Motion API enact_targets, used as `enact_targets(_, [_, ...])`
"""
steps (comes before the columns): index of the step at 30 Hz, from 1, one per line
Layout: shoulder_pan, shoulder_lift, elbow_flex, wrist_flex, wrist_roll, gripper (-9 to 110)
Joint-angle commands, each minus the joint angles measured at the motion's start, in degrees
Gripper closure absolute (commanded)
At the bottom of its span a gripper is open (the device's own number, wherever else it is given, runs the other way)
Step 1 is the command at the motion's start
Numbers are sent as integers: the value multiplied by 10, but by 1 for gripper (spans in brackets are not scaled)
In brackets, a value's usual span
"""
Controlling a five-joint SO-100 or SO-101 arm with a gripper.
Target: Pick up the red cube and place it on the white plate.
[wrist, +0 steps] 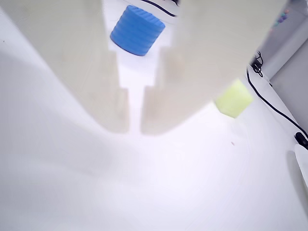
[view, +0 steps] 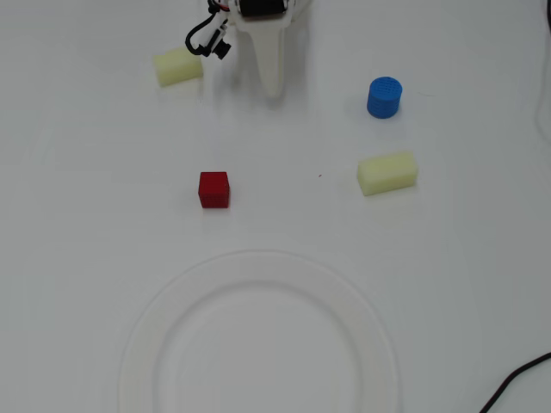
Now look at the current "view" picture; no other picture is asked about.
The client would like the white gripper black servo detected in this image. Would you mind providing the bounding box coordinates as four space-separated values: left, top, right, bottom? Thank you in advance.
232 0 298 99

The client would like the red cube block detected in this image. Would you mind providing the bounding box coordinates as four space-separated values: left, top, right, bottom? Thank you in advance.
198 171 231 210

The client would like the pale yellow foam block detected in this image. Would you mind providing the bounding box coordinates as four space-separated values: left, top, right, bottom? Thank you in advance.
356 150 419 197
152 46 204 88

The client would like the blue cylinder block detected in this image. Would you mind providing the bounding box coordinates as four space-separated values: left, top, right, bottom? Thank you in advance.
367 77 404 119

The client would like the white round plate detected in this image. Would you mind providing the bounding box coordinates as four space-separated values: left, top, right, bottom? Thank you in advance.
116 249 399 413

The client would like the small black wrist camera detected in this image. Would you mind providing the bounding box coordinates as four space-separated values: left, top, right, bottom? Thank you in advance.
205 19 232 61

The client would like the black camera cable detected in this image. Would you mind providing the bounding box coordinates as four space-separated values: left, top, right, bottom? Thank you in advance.
184 10 219 57

